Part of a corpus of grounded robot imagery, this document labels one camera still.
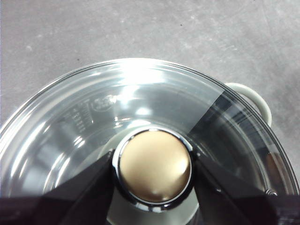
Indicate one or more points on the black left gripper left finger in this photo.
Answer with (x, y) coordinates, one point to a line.
(70, 206)

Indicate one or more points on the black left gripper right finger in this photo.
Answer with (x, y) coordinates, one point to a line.
(234, 206)

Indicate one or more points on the glass lid with green knob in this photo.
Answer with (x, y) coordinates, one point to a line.
(150, 93)

